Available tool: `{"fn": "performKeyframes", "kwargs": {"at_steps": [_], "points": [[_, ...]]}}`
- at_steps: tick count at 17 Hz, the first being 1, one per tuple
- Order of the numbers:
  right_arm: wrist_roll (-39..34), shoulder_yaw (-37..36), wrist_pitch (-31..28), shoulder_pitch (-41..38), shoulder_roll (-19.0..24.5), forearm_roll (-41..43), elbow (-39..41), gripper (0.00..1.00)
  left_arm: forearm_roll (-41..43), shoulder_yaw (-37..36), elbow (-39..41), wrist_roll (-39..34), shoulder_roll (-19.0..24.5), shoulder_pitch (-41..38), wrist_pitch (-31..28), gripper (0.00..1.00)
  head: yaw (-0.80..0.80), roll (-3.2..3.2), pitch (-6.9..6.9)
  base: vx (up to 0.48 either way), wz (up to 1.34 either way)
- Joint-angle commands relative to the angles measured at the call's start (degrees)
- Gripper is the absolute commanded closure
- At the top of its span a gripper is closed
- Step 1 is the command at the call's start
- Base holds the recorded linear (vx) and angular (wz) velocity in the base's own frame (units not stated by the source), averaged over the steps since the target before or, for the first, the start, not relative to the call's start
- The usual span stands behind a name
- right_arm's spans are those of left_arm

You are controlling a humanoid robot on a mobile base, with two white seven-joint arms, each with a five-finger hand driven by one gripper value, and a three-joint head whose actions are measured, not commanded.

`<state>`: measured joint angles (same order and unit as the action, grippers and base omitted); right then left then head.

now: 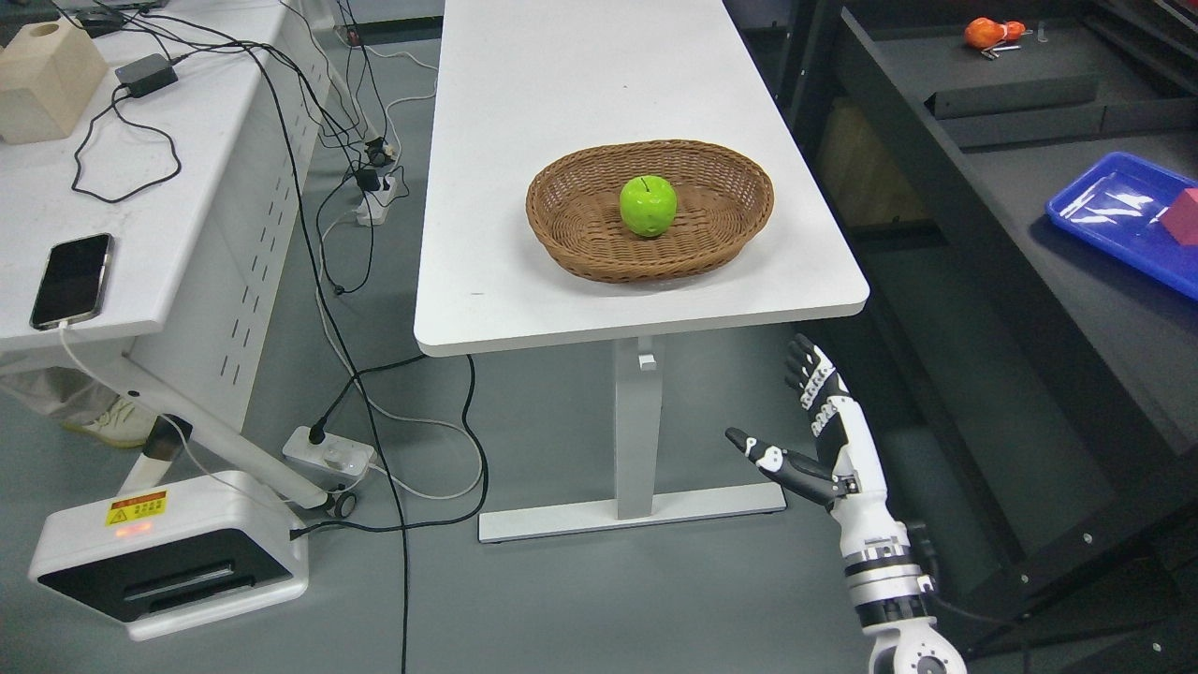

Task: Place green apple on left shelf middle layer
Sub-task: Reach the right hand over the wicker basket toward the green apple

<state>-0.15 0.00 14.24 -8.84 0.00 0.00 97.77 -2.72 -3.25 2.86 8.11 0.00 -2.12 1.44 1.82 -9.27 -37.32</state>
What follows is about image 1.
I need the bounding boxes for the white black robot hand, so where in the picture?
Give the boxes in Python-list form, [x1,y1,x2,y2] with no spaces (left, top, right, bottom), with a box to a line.
[724,333,901,547]

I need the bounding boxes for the green apple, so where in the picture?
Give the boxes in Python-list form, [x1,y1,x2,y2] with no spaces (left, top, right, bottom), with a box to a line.
[618,175,678,238]

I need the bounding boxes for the white robot base unit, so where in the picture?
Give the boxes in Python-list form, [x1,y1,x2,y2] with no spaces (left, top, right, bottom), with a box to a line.
[28,470,309,640]

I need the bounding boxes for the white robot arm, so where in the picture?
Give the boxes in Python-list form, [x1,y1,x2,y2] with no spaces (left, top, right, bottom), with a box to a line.
[843,521,968,673]

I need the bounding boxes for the black metal shelf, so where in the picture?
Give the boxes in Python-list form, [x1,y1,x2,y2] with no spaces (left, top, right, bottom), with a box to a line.
[782,1,1194,673]

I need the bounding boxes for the brown wicker basket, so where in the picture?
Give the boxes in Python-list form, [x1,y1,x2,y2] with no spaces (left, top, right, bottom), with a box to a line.
[525,139,774,283]

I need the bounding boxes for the blue plastic tray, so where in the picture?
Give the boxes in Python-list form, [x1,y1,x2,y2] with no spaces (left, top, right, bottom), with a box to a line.
[1045,151,1197,300]

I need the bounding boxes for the red block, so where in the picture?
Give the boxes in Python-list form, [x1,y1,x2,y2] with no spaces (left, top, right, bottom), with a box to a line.
[1158,187,1198,245]

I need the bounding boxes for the orange toy object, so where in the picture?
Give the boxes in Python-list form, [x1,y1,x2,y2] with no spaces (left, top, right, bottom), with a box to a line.
[963,17,1027,51]

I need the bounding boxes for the white power strip near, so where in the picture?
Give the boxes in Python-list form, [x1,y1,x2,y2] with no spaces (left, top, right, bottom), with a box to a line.
[282,426,376,491]

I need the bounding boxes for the white power strip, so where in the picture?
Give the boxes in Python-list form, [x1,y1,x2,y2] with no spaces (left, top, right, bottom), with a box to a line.
[282,426,376,491]
[356,174,401,227]

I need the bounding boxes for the white standing desk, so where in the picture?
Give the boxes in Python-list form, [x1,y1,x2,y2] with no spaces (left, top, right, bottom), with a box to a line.
[415,1,869,544]

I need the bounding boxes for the white power strip far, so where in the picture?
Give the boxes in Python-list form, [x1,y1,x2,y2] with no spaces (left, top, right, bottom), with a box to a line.
[356,174,401,227]

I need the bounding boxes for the white left side desk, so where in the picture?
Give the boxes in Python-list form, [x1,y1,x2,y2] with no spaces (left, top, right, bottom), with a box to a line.
[4,1,332,509]

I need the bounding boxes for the black smartphone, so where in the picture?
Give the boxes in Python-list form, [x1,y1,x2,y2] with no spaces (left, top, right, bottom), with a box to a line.
[29,233,116,330]

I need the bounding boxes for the black power adapter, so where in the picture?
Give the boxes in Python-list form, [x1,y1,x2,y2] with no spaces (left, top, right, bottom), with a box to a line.
[114,51,179,98]

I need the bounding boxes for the beige wooden block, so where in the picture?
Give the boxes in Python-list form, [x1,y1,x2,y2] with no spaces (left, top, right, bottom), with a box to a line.
[1,18,108,145]

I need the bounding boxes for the white charging cable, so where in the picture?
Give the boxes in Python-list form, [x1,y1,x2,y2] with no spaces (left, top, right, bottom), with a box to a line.
[58,321,485,502]

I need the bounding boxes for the black power cable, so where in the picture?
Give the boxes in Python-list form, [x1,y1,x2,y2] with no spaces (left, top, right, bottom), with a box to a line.
[52,0,490,674]

